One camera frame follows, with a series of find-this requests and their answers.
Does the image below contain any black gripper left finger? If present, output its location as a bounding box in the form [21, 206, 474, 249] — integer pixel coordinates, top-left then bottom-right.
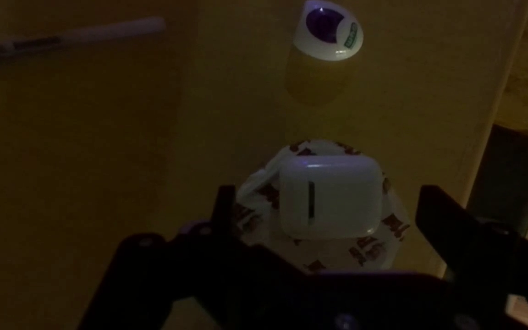
[79, 181, 303, 330]

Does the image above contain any blue cup with patterned paper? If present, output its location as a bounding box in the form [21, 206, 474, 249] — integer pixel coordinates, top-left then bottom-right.
[233, 137, 415, 274]

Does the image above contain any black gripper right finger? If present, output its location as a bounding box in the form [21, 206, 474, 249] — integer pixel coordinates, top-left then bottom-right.
[415, 183, 528, 326]

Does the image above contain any white airpods case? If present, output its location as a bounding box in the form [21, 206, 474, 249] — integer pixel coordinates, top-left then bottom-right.
[277, 151, 382, 239]

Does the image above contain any small white purple-top bottle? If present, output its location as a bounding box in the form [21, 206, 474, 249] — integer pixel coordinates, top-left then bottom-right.
[285, 0, 367, 106]

